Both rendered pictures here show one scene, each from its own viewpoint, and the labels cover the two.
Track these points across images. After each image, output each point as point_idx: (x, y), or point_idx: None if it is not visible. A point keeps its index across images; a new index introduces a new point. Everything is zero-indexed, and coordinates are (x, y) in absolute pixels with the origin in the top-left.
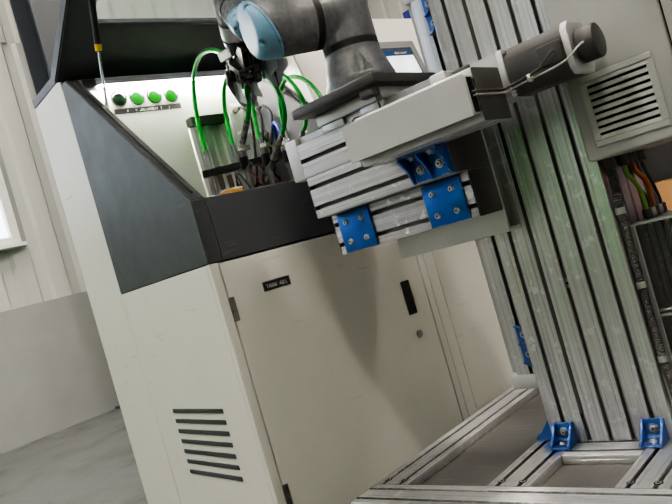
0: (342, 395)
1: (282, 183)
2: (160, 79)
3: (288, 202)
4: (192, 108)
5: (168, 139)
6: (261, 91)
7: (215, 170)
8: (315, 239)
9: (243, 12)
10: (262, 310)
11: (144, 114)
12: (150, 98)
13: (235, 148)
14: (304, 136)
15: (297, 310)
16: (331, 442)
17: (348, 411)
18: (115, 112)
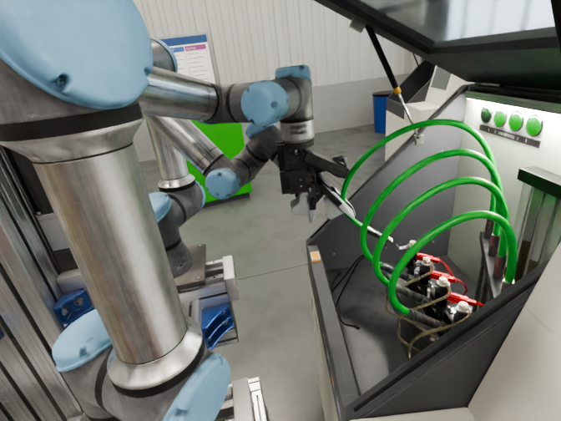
0: (325, 405)
1: (315, 286)
2: (515, 106)
3: (316, 299)
4: (553, 154)
5: (508, 177)
6: (325, 215)
7: (481, 241)
8: (321, 338)
9: (185, 185)
10: (315, 320)
11: (500, 139)
12: (508, 124)
13: (491, 240)
14: (217, 260)
15: (319, 345)
16: (324, 403)
17: (326, 413)
18: (479, 127)
